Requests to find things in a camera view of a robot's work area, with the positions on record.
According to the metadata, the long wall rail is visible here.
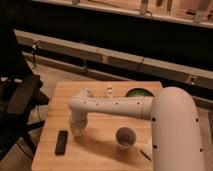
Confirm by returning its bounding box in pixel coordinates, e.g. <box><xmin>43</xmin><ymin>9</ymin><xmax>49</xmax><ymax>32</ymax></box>
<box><xmin>15</xmin><ymin>30</ymin><xmax>213</xmax><ymax>90</ymax></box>

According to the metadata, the black chair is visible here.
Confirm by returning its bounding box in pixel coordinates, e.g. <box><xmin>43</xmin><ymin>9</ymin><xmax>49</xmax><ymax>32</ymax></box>
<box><xmin>0</xmin><ymin>19</ymin><xmax>49</xmax><ymax>161</ymax></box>

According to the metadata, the black eraser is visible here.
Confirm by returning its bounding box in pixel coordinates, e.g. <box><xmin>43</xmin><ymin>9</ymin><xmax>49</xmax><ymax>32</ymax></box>
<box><xmin>55</xmin><ymin>130</ymin><xmax>68</xmax><ymax>155</ymax></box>

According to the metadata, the green bowl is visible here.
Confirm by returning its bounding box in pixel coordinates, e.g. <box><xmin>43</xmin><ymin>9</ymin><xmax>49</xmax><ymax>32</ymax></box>
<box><xmin>126</xmin><ymin>88</ymin><xmax>153</xmax><ymax>97</ymax></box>

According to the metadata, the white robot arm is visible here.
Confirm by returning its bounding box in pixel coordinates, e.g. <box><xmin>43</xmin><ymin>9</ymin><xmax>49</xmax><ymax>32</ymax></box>
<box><xmin>68</xmin><ymin>87</ymin><xmax>205</xmax><ymax>171</ymax></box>

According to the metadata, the small white bottle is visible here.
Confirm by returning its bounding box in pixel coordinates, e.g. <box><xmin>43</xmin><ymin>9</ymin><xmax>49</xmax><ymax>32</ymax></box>
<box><xmin>105</xmin><ymin>85</ymin><xmax>114</xmax><ymax>98</ymax></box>

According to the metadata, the white paper cup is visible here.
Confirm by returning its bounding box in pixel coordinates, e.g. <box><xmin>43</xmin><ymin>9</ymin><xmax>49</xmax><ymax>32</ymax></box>
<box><xmin>115</xmin><ymin>127</ymin><xmax>136</xmax><ymax>150</ymax></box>

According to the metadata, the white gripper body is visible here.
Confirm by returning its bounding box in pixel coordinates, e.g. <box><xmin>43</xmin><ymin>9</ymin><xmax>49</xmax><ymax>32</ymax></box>
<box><xmin>70</xmin><ymin>121</ymin><xmax>87</xmax><ymax>138</ymax></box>

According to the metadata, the dark pen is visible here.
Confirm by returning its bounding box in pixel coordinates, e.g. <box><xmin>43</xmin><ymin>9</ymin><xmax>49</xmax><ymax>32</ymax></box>
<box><xmin>140</xmin><ymin>150</ymin><xmax>152</xmax><ymax>161</ymax></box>

